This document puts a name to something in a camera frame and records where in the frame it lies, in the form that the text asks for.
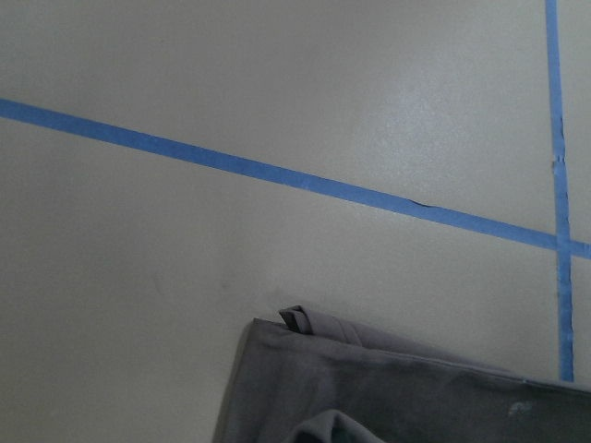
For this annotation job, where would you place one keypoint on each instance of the brown t-shirt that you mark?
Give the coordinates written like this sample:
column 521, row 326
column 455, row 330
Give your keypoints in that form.
column 313, row 377

